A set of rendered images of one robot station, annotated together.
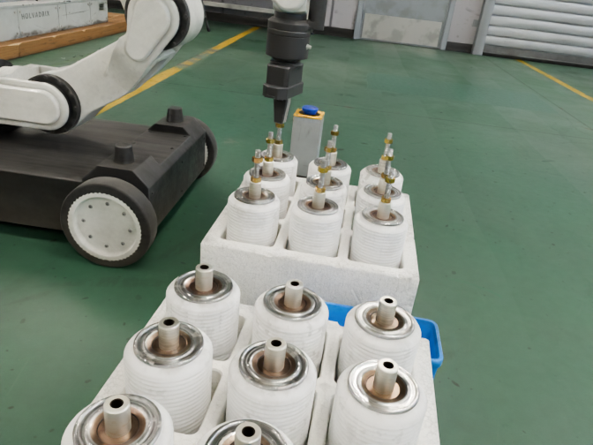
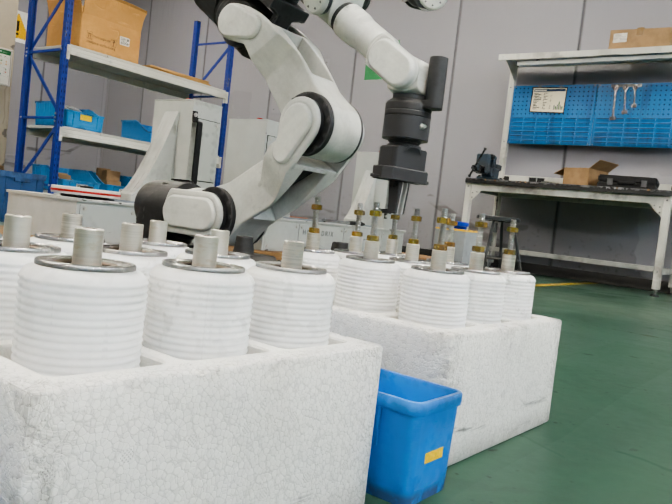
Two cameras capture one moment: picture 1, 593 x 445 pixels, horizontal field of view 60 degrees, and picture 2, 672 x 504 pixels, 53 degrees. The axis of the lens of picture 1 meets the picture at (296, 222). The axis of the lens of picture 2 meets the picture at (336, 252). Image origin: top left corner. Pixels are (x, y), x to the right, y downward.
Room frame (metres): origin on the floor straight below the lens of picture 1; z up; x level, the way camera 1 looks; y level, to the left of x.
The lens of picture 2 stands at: (-0.04, -0.54, 0.31)
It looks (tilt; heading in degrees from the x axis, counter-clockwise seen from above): 3 degrees down; 33
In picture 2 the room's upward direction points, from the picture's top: 7 degrees clockwise
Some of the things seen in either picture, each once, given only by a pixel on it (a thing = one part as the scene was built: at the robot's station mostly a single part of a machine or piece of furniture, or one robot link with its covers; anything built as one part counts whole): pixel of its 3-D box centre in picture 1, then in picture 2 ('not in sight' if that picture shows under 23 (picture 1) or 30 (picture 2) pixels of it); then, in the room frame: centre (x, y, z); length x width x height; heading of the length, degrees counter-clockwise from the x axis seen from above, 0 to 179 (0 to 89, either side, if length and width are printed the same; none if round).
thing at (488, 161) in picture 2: not in sight; (486, 165); (5.33, 1.51, 0.87); 0.41 x 0.17 x 0.25; 177
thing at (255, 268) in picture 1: (314, 252); (399, 356); (0.97, -0.05, 0.09); 0.39 x 0.39 x 0.18; 84
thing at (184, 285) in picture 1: (204, 286); (156, 243); (0.56, 0.11, 0.25); 0.08 x 0.08 x 0.01
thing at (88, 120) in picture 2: not in sight; (69, 117); (3.59, 4.64, 0.90); 0.50 x 0.38 x 0.21; 88
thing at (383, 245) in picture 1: (373, 260); (429, 334); (0.84, -0.15, 0.16); 0.10 x 0.10 x 0.18
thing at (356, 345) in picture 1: (371, 374); (281, 353); (0.53, -0.12, 0.16); 0.10 x 0.10 x 0.18
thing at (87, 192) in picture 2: not in sight; (86, 192); (1.92, 2.09, 0.29); 0.30 x 0.30 x 0.06
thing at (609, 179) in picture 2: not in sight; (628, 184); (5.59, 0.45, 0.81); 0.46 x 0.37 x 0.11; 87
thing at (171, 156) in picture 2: not in sight; (124, 163); (2.13, 2.10, 0.45); 0.82 x 0.57 x 0.74; 177
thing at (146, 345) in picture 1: (168, 343); (70, 239); (0.44, 0.12, 0.25); 0.08 x 0.08 x 0.01
